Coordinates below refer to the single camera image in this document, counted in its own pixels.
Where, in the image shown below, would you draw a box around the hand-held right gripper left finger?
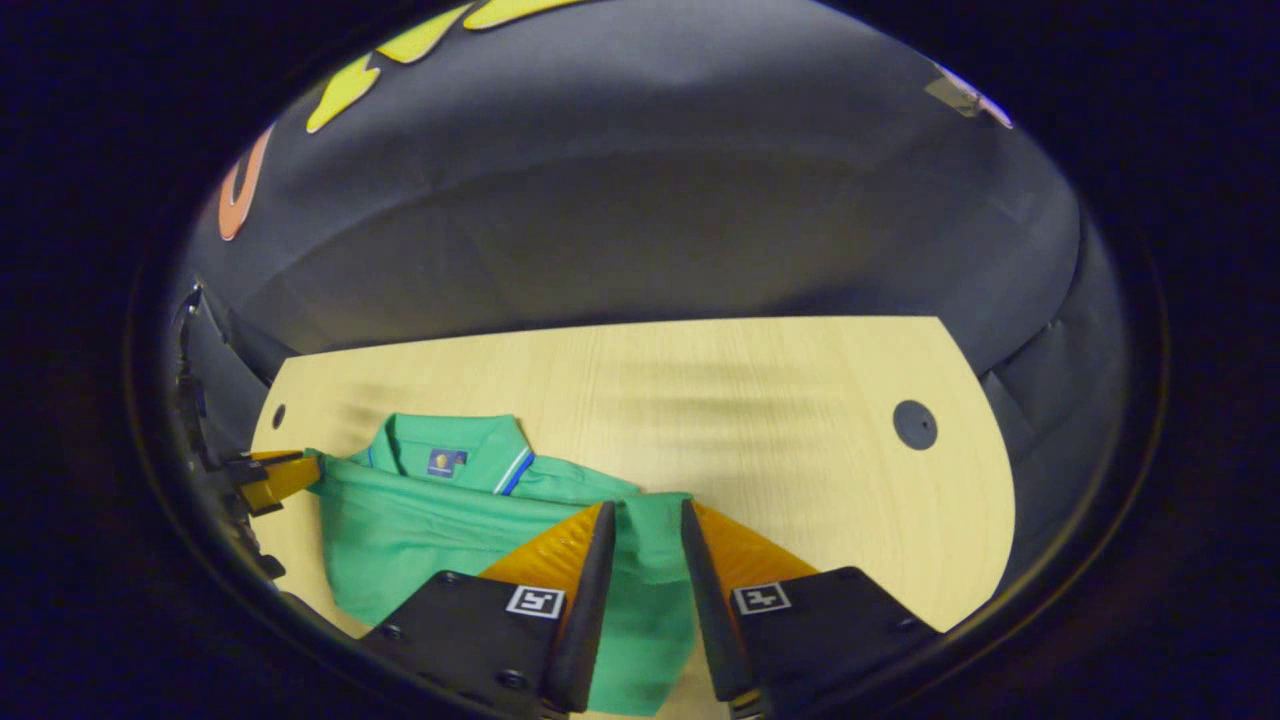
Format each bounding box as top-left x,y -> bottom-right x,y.
360,500 -> 618,716

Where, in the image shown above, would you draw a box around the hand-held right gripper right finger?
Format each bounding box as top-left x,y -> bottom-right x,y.
680,498 -> 941,716

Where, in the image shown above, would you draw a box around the green T-shirt with collar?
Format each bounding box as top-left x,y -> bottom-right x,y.
305,413 -> 698,717

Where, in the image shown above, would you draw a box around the black backdrop cloth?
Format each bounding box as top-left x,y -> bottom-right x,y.
165,0 -> 1136,601

